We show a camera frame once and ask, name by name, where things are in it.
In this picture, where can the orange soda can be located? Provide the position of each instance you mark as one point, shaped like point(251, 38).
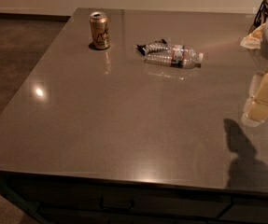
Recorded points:
point(99, 29)

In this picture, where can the black drawer handle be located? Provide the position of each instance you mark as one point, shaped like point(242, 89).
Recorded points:
point(116, 205)

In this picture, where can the clear plastic water bottle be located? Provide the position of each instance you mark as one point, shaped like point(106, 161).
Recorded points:
point(178, 56)

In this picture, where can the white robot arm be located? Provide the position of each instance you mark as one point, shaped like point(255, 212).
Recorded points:
point(258, 39)

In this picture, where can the rxbar chocolate wrapper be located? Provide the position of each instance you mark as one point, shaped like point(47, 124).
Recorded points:
point(152, 47)

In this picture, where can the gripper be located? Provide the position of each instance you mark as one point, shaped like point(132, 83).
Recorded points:
point(256, 108)

